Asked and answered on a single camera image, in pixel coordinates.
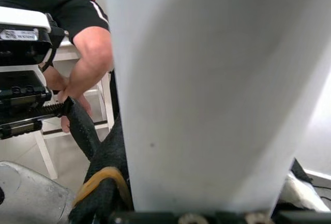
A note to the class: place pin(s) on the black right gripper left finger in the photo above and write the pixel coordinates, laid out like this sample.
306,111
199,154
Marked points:
111,154

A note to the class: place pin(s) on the white wooden stool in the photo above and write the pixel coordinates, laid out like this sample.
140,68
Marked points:
66,53

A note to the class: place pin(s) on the grey robot right leg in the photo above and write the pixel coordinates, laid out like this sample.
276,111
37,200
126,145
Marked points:
31,195

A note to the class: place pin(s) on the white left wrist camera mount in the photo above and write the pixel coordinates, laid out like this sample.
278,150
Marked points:
20,17

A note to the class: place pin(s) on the tan rubber band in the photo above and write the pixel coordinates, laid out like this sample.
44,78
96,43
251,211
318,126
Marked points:
108,171

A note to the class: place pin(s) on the person red shirt black shorts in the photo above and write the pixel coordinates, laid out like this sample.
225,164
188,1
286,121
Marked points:
77,14

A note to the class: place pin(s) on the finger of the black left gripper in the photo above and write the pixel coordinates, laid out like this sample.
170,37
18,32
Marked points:
82,131

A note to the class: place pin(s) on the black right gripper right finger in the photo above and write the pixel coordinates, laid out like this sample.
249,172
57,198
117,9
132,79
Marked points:
297,172

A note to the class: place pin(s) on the white plastic table leg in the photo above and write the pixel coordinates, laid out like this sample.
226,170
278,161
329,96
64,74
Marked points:
207,79

